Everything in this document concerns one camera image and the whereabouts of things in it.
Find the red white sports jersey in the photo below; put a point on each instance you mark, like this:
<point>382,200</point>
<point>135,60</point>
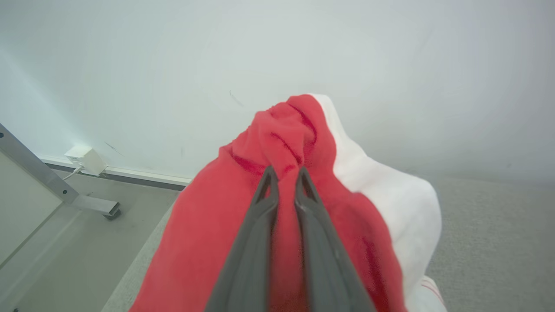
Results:
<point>208,225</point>

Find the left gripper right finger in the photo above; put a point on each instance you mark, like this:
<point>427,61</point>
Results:
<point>325,260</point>

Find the white wall baseboard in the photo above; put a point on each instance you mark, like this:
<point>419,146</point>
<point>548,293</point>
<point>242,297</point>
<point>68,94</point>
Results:
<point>138,177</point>

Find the grey metal frame leg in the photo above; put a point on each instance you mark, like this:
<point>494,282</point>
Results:
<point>43,175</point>

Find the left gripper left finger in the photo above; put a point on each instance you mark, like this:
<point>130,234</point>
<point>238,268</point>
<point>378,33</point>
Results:
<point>251,260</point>

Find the white power adapter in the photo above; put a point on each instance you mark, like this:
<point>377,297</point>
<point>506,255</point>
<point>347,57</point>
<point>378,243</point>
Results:
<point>89,159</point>

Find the grey partition panel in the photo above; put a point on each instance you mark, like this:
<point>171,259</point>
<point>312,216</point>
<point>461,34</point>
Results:
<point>21,203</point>

